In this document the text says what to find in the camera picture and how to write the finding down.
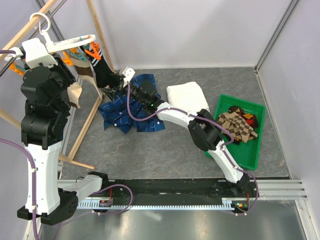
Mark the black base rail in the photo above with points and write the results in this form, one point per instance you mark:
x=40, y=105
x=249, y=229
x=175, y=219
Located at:
x=184, y=191

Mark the black red argyle sock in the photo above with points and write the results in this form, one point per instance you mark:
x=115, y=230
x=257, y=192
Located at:
x=250, y=119

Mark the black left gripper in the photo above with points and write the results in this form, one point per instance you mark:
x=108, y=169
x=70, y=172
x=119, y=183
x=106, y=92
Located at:
x=62, y=68

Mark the green plastic tray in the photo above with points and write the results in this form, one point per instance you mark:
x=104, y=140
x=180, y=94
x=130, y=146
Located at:
x=245, y=154

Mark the black white striped sock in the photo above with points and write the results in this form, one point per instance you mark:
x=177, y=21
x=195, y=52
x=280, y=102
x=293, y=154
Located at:
x=103, y=74

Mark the white folded towel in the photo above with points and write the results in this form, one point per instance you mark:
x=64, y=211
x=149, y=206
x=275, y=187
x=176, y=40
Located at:
x=188, y=96

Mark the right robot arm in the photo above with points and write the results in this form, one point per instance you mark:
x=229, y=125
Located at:
x=206, y=133

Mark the blue plaid shirt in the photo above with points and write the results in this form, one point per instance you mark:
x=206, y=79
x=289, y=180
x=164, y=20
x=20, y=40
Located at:
x=115, y=113

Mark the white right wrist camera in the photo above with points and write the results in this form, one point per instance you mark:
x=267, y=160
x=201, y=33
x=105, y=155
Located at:
x=127, y=74

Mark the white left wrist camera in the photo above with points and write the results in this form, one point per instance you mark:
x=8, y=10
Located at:
x=37, y=55

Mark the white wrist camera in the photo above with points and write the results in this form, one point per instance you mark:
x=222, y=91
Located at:
x=37, y=55
x=127, y=74

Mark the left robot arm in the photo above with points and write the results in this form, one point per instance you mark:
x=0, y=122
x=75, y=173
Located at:
x=47, y=108

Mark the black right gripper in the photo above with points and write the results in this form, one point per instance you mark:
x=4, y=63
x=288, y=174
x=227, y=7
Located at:
x=121, y=88

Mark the brown cream striped sock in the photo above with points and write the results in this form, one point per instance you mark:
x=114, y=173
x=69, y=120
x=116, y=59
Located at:
x=85, y=72

